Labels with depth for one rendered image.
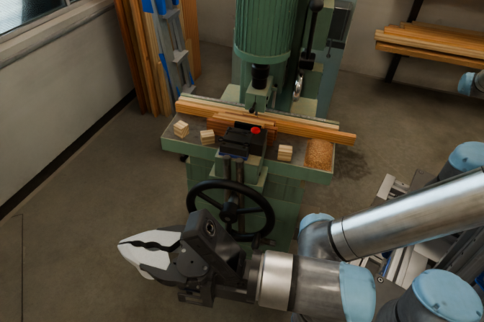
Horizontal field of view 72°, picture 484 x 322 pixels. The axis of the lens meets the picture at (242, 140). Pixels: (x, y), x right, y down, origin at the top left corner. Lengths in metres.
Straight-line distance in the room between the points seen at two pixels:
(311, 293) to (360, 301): 0.06
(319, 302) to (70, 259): 1.72
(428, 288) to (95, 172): 2.07
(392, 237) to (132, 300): 1.48
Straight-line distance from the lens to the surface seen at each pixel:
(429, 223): 0.56
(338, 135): 1.21
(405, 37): 3.02
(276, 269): 0.48
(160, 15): 1.89
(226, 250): 0.47
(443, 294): 0.81
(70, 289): 1.99
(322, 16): 1.20
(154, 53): 2.55
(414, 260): 1.24
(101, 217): 2.18
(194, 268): 0.49
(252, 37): 0.98
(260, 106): 1.13
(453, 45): 3.08
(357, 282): 0.49
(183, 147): 1.19
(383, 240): 0.58
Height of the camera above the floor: 1.68
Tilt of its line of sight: 41 degrees down
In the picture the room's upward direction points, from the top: 4 degrees clockwise
